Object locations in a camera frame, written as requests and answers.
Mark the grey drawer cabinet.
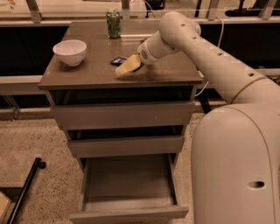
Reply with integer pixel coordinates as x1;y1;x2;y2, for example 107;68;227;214
38;19;203;224

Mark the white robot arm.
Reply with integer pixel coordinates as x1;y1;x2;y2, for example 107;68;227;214
115;11;280;224

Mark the black table leg bracket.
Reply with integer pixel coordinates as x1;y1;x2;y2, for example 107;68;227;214
199;98;212;114

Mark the grey middle drawer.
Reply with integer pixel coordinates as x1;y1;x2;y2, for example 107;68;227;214
67;136;184;158

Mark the grey drawer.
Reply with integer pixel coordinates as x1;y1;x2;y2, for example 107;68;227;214
67;136;184;158
69;154;189;224
52;101;194;130

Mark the black metal bar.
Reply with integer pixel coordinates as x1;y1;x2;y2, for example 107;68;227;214
7;157;46;224

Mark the white ceramic bowl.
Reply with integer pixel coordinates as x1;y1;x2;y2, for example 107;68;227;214
52;39;87;67

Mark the green soda can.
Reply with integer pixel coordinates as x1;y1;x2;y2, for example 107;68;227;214
106;10;121;39

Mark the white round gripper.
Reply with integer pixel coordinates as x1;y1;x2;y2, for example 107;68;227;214
115;41;158;77

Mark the blue rxbar blueberry wrapper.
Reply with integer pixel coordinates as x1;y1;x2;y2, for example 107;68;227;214
110;57;128;66

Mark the white cable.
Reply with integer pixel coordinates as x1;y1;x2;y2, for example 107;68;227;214
194;17;225;98

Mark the grey bottom drawer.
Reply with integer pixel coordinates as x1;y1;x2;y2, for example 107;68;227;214
69;154;189;224

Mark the grey top drawer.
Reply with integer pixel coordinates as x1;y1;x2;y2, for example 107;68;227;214
52;101;194;130

